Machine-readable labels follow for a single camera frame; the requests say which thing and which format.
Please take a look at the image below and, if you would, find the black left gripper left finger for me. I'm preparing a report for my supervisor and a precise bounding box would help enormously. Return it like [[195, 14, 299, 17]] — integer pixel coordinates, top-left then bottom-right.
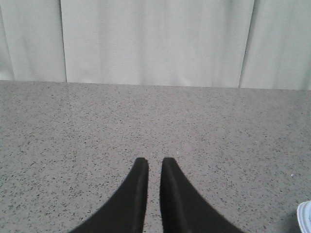
[[71, 158, 149, 233]]

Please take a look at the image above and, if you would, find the light blue slipper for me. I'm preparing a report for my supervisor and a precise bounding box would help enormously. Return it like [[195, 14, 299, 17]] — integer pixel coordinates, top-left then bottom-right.
[[296, 201, 311, 233]]

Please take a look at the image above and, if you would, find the pale green curtain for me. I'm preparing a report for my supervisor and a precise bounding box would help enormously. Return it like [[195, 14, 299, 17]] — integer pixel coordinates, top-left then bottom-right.
[[0, 0, 311, 90]]

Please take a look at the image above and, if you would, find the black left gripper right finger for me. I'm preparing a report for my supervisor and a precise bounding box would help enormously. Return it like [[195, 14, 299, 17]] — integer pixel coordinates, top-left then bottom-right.
[[160, 157, 240, 233]]

